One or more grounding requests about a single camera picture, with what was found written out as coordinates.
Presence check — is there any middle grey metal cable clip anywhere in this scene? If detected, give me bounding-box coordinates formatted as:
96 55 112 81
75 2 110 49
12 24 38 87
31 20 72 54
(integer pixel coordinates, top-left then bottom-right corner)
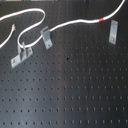
40 27 53 49

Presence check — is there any grey metal cable clip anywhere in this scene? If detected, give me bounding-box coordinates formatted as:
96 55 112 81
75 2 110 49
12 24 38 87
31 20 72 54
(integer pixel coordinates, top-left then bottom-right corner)
11 46 33 68
109 20 118 45
40 27 53 49

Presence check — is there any left grey metal cable clip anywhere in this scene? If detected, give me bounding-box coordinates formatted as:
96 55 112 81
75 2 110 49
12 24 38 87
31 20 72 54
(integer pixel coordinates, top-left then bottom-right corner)
11 46 33 68

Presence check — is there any white cable with red band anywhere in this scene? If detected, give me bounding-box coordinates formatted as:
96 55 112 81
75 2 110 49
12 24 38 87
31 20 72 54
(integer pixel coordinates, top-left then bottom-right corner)
0 0 125 50

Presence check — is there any right grey metal cable clip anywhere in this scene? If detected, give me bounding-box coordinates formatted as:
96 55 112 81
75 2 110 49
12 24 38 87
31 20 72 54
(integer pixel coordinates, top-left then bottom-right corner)
109 20 118 45

